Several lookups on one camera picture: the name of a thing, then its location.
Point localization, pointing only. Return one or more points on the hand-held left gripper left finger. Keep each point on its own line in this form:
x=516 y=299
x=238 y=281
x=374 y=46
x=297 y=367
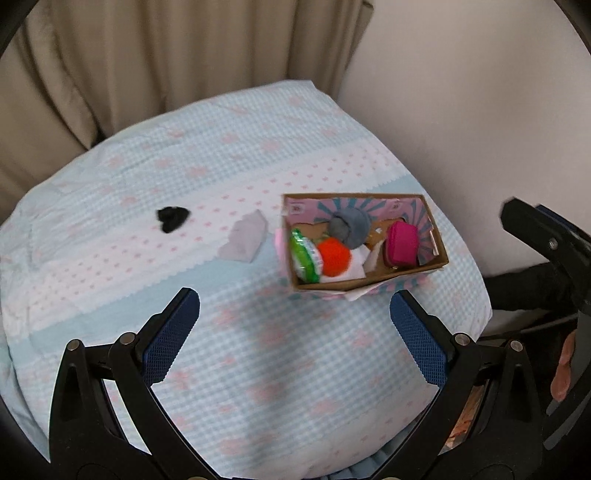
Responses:
x=171 y=337

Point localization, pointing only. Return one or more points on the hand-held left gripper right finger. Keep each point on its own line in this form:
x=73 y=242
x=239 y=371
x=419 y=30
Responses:
x=418 y=339

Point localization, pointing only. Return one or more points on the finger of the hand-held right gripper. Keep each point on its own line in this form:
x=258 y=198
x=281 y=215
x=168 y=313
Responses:
x=531 y=226

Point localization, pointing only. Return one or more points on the printed cardboard box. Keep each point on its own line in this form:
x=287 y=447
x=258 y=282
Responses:
x=429 y=258

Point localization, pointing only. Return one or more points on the orange pompom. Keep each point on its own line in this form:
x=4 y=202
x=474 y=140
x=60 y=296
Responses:
x=334 y=256

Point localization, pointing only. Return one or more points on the grey sock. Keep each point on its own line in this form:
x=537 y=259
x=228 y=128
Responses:
x=349 y=226

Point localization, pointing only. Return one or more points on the green white packet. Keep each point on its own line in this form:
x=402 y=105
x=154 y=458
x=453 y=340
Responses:
x=305 y=256

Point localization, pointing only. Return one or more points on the person's right hand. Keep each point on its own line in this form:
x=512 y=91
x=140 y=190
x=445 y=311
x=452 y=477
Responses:
x=564 y=369

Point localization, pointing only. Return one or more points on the small black cloth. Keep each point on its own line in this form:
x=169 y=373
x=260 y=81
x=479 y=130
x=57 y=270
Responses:
x=171 y=218

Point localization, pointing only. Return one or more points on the pale lilac cloth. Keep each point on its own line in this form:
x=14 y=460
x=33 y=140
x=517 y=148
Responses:
x=244 y=240

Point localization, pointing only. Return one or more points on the beige curtain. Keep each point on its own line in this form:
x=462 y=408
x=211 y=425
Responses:
x=184 y=50

